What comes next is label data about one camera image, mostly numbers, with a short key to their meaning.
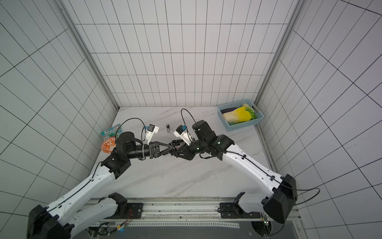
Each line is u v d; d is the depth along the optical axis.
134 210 0.73
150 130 0.63
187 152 0.59
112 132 1.01
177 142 0.98
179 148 0.67
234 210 0.64
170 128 1.02
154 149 0.61
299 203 0.45
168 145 0.65
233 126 1.00
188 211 0.74
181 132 0.61
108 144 0.95
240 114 1.05
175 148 0.67
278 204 0.38
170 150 0.66
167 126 0.99
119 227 0.67
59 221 0.39
